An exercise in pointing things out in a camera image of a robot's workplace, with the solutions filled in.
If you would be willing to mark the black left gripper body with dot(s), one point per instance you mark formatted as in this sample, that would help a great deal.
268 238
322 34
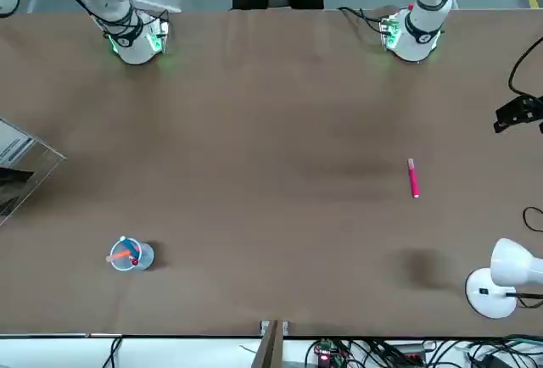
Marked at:
539 109

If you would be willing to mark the white desk lamp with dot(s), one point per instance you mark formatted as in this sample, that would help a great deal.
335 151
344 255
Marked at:
509 262

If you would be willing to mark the green circuit board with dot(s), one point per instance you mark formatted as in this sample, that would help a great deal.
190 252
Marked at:
324 357

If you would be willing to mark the metal frame post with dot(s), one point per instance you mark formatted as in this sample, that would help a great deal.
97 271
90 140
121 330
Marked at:
271 347

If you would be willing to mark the pink marker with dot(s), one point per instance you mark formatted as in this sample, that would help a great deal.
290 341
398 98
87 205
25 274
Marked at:
413 179

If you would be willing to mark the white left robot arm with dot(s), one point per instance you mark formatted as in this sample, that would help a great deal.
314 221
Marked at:
428 16

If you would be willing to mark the white book blue print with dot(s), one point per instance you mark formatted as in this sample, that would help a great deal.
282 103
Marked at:
12 147

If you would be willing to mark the clear acrylic storage rack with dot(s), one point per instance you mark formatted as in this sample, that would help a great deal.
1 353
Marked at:
46 160

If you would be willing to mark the blue pen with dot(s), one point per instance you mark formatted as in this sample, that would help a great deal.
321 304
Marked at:
133 249

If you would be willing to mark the red capped pen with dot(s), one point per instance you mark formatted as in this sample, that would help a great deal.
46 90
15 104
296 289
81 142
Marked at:
135 262

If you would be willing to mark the orange pen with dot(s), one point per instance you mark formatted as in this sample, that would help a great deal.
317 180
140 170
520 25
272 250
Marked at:
123 254

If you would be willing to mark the clear pen cup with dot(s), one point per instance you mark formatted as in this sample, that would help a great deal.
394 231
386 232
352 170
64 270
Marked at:
146 258

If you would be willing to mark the grey power strip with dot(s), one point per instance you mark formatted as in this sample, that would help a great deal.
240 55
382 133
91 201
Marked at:
409 355

